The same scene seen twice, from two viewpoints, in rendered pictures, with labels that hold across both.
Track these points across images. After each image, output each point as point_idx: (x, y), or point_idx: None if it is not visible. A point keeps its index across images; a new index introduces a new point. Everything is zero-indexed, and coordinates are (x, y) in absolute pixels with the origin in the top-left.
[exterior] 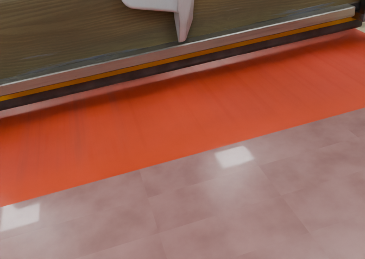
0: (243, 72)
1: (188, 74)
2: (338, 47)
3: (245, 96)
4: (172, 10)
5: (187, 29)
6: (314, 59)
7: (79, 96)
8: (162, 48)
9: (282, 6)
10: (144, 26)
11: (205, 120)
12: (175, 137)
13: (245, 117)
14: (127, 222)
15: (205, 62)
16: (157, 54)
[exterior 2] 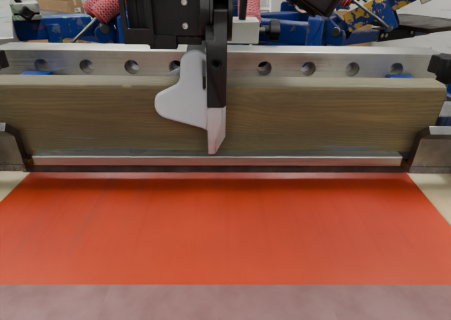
0: (269, 193)
1: (219, 180)
2: (376, 190)
3: (255, 225)
4: (203, 127)
5: (217, 145)
6: (345, 198)
7: (116, 175)
8: (192, 155)
9: (323, 139)
10: (180, 132)
11: (203, 243)
12: (164, 254)
13: (240, 253)
14: None
15: (237, 172)
16: (186, 160)
